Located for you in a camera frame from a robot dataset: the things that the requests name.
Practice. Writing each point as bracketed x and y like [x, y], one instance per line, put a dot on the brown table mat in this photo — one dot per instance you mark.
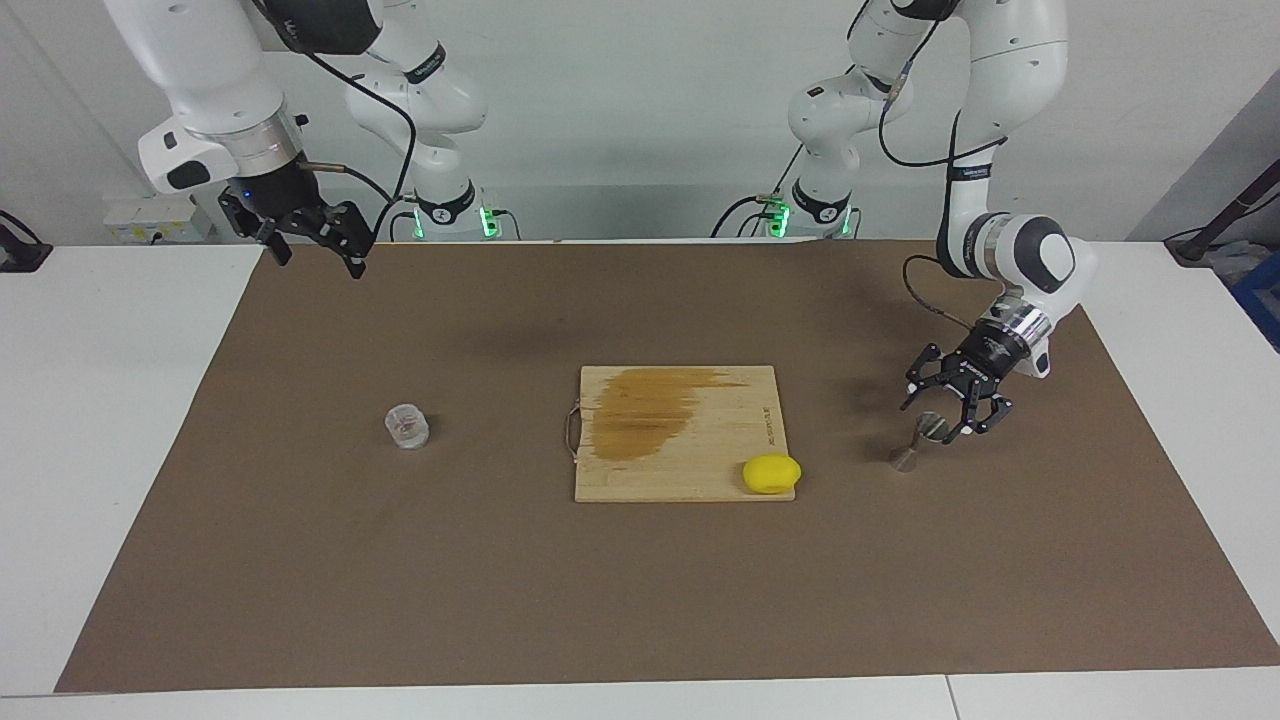
[640, 600]

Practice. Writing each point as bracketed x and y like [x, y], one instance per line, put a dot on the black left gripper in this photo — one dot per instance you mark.
[985, 358]

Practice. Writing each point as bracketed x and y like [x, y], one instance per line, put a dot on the black clamp stand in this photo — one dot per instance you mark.
[20, 255]

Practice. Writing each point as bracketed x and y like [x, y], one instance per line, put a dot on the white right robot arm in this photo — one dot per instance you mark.
[200, 60]

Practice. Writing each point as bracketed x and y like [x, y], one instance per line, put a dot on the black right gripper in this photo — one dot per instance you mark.
[275, 195]

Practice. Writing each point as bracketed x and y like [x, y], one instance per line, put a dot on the stained wooden cutting board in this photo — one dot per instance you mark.
[690, 450]

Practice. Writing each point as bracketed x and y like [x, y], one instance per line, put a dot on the black stand with pole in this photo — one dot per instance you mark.
[1225, 215]

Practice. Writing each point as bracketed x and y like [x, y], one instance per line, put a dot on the steel double jigger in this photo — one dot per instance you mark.
[908, 458]

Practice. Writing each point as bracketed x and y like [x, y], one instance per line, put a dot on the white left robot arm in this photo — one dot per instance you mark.
[1010, 60]

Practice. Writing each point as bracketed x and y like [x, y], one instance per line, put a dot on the blue crate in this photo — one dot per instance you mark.
[1262, 300]

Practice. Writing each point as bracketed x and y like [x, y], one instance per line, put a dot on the small clear plastic cup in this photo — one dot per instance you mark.
[407, 427]

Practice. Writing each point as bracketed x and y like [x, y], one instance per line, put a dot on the white wall socket box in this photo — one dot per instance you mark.
[160, 220]

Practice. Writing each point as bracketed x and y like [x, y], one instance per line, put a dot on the yellow lemon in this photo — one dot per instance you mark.
[771, 474]

